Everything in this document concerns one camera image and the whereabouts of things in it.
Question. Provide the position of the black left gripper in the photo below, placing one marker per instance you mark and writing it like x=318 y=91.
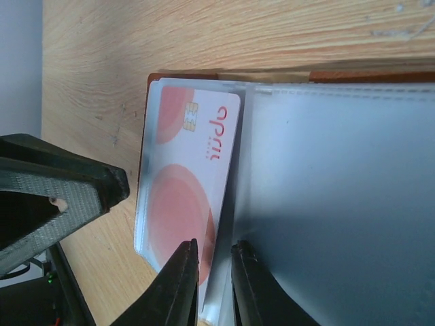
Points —
x=48 y=193

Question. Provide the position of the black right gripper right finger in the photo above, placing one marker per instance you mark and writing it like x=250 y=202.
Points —
x=258 y=298

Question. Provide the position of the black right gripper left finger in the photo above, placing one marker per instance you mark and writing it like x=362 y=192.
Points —
x=172 y=297

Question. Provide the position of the red white card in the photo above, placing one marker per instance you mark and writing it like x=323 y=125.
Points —
x=187 y=148

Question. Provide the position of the brown leather card holder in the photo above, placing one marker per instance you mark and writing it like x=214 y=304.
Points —
x=332 y=182

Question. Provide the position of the black enclosure frame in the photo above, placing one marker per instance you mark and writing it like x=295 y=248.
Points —
x=75 y=310

